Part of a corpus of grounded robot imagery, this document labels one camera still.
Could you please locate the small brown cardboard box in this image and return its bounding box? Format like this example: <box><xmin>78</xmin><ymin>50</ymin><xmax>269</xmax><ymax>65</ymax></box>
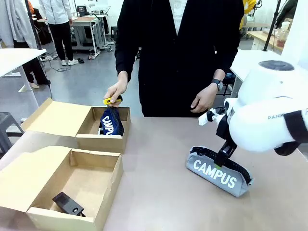
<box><xmin>21</xmin><ymin>97</ymin><xmax>131</xmax><ymax>154</ymax></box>

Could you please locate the black wrist watch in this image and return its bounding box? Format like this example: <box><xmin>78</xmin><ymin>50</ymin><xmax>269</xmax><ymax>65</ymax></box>
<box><xmin>211</xmin><ymin>78</ymin><xmax>224</xmax><ymax>91</ymax></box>

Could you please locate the person in yellow top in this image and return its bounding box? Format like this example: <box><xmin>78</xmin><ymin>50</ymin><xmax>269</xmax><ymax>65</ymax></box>
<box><xmin>239</xmin><ymin>0</ymin><xmax>257</xmax><ymax>31</ymax></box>

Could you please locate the dark plastic stool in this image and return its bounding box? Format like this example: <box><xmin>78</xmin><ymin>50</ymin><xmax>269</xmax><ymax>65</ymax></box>
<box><xmin>110</xmin><ymin>26</ymin><xmax>120</xmax><ymax>41</ymax></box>

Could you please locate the person's left forearm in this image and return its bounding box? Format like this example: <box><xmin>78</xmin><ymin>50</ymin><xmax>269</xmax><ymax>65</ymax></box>
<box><xmin>213</xmin><ymin>40</ymin><xmax>242</xmax><ymax>81</ymax></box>

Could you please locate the grey stool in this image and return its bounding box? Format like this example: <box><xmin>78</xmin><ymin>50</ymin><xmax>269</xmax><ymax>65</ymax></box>
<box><xmin>0</xmin><ymin>112</ymin><xmax>25</xmax><ymax>154</ymax></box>

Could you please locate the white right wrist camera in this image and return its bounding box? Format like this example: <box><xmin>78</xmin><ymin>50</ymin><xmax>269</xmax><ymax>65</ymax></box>
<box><xmin>198</xmin><ymin>107</ymin><xmax>228</xmax><ymax>126</ymax></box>

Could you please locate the person in white jacket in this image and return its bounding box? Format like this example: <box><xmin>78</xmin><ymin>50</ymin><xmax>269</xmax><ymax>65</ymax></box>
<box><xmin>38</xmin><ymin>0</ymin><xmax>79</xmax><ymax>66</ymax></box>

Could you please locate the person in black cardigan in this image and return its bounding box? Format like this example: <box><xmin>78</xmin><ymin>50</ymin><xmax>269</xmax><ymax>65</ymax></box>
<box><xmin>115</xmin><ymin>0</ymin><xmax>245</xmax><ymax>118</ymax></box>

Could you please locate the grey metal workbench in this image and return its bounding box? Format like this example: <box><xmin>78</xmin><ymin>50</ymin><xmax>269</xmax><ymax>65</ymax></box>
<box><xmin>71</xmin><ymin>16</ymin><xmax>108</xmax><ymax>60</ymax></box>

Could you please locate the grey CAMPUS pencil case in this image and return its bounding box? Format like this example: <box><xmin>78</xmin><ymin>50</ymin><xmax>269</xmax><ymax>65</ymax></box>
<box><xmin>185</xmin><ymin>146</ymin><xmax>255</xmax><ymax>198</ymax></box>

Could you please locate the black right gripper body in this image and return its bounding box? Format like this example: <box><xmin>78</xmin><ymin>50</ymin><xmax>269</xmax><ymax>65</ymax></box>
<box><xmin>216</xmin><ymin>115</ymin><xmax>233</xmax><ymax>142</ymax></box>

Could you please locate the wooden table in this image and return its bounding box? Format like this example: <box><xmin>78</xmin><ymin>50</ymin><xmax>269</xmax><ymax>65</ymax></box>
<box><xmin>246</xmin><ymin>30</ymin><xmax>284</xmax><ymax>52</ymax></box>

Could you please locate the black floor cable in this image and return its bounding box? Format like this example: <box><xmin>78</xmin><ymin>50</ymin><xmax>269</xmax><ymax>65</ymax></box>
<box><xmin>45</xmin><ymin>55</ymin><xmax>72</xmax><ymax>72</ymax></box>

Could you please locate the person's right hand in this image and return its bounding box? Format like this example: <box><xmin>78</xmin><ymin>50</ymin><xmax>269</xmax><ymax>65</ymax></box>
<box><xmin>103</xmin><ymin>71</ymin><xmax>129</xmax><ymax>108</ymax></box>

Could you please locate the person's left hand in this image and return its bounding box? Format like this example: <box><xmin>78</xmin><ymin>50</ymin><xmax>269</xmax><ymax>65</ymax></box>
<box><xmin>190</xmin><ymin>83</ymin><xmax>221</xmax><ymax>113</ymax></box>

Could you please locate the large brown cardboard box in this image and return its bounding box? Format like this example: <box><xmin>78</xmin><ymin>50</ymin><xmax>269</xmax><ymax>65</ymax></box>
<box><xmin>0</xmin><ymin>145</ymin><xmax>124</xmax><ymax>231</ymax></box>

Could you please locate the navy blue pencil case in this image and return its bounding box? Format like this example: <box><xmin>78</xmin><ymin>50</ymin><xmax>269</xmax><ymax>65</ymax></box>
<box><xmin>100</xmin><ymin>107</ymin><xmax>125</xmax><ymax>137</ymax></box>

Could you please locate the black tripod pole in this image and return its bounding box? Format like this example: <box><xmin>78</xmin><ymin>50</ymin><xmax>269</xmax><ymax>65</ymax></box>
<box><xmin>263</xmin><ymin>0</ymin><xmax>282</xmax><ymax>52</ymax></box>
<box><xmin>24</xmin><ymin>0</ymin><xmax>43</xmax><ymax>50</ymax></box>

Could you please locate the clear plastic bottle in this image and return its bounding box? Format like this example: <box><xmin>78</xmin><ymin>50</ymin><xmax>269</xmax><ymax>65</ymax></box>
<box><xmin>280</xmin><ymin>21</ymin><xmax>291</xmax><ymax>34</ymax></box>

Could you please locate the yellow utility knife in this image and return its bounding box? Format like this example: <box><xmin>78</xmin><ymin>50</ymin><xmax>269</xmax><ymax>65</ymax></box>
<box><xmin>103</xmin><ymin>95</ymin><xmax>123</xmax><ymax>105</ymax></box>

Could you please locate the white desk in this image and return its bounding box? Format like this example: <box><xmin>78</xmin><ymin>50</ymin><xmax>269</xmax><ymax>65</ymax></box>
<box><xmin>0</xmin><ymin>48</ymin><xmax>48</xmax><ymax>109</ymax></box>

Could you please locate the black hanging jacket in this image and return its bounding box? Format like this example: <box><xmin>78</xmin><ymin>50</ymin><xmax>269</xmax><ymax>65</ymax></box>
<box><xmin>274</xmin><ymin>0</ymin><xmax>299</xmax><ymax>28</ymax></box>

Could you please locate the black stapler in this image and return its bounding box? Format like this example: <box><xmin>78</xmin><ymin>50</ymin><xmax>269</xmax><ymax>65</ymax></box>
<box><xmin>52</xmin><ymin>192</ymin><xmax>87</xmax><ymax>218</ymax></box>

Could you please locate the person in grey coat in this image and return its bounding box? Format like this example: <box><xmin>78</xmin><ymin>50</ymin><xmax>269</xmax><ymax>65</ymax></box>
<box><xmin>0</xmin><ymin>0</ymin><xmax>51</xmax><ymax>89</ymax></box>

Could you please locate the person's right forearm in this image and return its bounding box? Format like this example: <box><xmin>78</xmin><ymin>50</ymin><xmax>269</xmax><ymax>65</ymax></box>
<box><xmin>115</xmin><ymin>40</ymin><xmax>140</xmax><ymax>82</ymax></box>

